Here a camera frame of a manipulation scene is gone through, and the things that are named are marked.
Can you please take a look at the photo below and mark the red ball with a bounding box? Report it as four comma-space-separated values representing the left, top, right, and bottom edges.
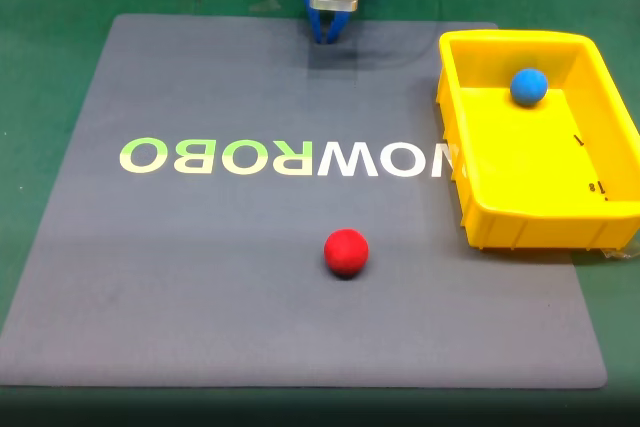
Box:
323, 228, 370, 279

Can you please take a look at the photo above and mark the clear tape piece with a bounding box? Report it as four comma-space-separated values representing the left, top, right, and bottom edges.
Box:
599, 246, 640, 263

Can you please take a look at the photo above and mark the yellow plastic bin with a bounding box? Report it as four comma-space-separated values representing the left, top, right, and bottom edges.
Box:
434, 29, 640, 251

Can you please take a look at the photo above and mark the blue ball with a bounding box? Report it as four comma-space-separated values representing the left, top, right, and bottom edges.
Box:
509, 67, 550, 109

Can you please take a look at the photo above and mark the grey mat with lettering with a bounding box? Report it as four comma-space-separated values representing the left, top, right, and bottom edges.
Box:
0, 14, 609, 391

